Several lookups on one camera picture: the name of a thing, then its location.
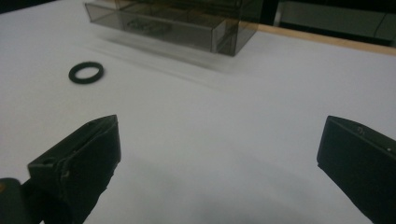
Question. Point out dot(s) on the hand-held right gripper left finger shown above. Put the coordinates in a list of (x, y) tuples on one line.
[(84, 161)]

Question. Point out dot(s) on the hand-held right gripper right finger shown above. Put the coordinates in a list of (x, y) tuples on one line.
[(358, 161)]

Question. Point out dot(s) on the smoked transparent drawer box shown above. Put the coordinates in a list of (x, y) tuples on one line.
[(174, 28)]

